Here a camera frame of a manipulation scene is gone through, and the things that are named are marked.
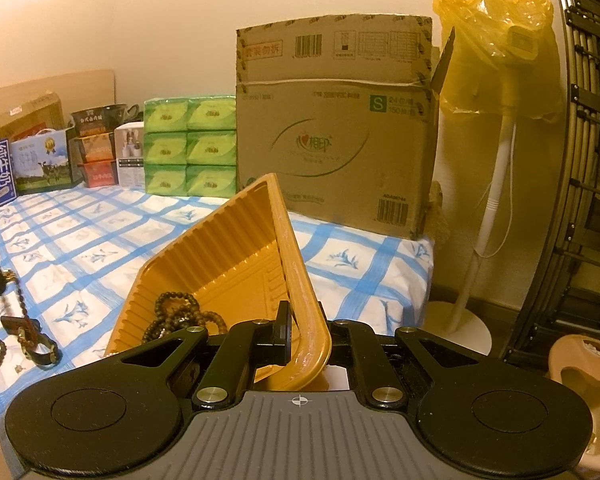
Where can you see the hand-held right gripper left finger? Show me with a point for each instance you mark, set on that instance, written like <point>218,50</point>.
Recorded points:
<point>282,335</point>

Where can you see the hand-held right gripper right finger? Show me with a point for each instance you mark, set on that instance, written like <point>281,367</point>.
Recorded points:
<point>352,342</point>

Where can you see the yellow plastic tray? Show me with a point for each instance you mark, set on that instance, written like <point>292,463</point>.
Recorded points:
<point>230,260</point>

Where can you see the silver-faced wristwatch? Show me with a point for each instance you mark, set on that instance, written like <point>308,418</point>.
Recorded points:
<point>42,355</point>

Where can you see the white and blue gift box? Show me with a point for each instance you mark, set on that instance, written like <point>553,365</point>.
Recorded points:
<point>42,160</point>

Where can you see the blue checked tablecloth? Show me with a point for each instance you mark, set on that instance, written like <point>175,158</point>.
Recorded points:
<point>130,240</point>

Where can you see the orange gift box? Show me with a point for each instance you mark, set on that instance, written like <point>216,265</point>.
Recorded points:
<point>95,149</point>

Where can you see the white product box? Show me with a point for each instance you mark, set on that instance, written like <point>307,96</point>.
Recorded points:
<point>130,155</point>

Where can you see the dark box with cups print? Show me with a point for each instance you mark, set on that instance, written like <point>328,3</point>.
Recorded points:
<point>102,117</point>

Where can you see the white fan stand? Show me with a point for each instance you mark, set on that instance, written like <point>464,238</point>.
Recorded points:
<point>495,200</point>

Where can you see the large cardboard box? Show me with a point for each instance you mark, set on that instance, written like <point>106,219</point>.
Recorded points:
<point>330,135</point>

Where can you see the stack of green tissue packs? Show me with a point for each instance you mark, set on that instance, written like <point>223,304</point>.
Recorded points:
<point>190,147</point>

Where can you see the black folding rack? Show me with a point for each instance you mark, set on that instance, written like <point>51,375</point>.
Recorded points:
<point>590,210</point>

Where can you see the yellow plastic bag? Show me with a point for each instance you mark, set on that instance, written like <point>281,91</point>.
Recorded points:
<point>495,60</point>

